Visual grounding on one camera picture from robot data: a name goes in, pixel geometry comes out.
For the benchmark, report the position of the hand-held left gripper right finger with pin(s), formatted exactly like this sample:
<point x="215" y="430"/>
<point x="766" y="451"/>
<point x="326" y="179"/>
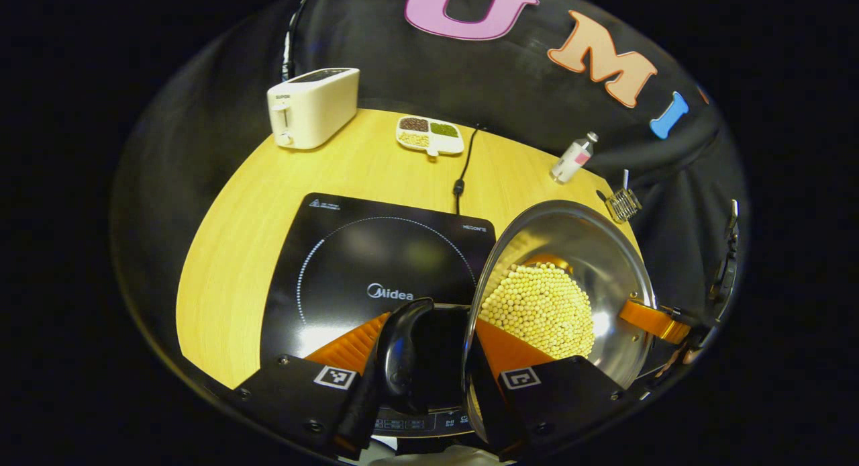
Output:
<point x="493" y="412"/>

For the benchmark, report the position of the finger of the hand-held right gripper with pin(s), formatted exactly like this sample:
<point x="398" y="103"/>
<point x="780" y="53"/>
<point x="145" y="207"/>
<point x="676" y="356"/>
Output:
<point x="651" y="321"/>

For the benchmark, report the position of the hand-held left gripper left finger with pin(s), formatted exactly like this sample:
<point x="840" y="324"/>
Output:
<point x="359" y="405"/>

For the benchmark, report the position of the stainless steel pot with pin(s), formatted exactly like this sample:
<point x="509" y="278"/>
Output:
<point x="570" y="238"/>

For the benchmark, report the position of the black induction cooktop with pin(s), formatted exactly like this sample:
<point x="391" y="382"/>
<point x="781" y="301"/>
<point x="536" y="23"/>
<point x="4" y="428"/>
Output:
<point x="349" y="251"/>

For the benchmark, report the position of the pile of yellow soybeans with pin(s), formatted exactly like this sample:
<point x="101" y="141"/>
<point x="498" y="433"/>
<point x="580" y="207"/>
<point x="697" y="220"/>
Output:
<point x="537" y="305"/>

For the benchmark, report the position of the square glass holder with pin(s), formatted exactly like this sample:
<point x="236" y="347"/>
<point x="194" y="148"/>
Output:
<point x="624" y="205"/>

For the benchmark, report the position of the clear bottle pink label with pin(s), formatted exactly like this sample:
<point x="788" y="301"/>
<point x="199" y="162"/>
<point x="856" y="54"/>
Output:
<point x="574" y="158"/>

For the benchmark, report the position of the white divided grain dish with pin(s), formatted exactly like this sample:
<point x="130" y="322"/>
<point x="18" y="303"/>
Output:
<point x="429" y="140"/>

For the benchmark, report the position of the black backdrop cloth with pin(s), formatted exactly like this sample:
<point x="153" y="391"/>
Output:
<point x="503" y="83"/>

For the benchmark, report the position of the white toaster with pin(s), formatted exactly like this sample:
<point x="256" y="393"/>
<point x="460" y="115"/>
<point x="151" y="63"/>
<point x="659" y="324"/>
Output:
<point x="315" y="110"/>

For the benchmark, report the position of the metal backdrop stand pole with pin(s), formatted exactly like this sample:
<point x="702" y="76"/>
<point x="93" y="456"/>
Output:
<point x="292" y="43"/>

